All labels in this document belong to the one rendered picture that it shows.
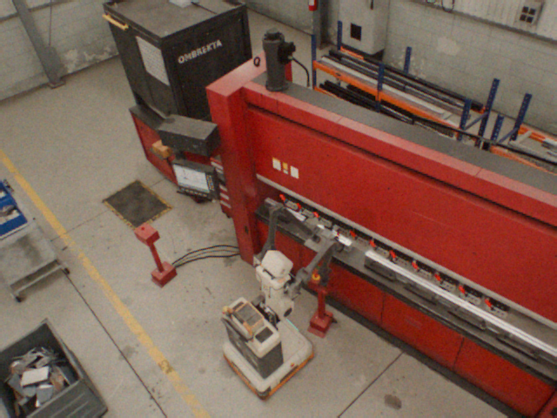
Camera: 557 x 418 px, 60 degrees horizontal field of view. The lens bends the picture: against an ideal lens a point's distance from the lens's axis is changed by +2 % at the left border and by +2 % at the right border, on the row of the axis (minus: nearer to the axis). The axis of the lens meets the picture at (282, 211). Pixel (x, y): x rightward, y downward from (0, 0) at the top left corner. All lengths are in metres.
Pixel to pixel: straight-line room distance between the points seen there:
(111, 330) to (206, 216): 1.83
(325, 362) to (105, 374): 2.17
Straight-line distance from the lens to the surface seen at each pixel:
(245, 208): 4.81
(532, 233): 3.39
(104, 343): 5.46
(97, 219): 6.73
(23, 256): 6.22
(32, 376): 4.83
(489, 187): 3.25
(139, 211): 6.59
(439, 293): 4.23
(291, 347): 4.64
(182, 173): 4.61
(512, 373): 4.37
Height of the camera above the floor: 4.35
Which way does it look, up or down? 45 degrees down
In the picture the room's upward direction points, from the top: 5 degrees counter-clockwise
